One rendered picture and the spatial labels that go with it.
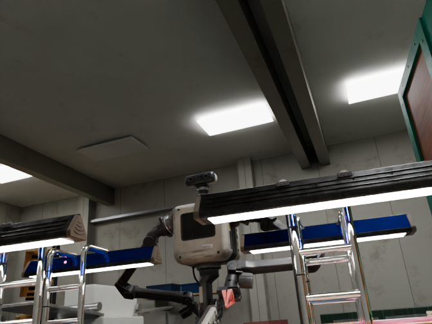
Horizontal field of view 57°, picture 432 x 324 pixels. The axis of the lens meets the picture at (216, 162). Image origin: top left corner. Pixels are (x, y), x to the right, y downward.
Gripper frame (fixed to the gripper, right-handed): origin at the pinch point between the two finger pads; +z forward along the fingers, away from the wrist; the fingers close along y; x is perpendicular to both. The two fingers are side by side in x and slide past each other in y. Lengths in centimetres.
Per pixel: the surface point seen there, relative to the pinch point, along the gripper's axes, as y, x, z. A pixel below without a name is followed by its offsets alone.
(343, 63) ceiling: 117, -34, -473
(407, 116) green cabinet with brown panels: 91, -52, -57
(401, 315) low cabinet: 125, 274, -312
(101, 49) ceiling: -185, -130, -359
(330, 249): 45, -46, 41
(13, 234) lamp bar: -41, -66, 48
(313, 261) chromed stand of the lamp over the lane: 39, -31, 23
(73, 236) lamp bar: -22, -64, 49
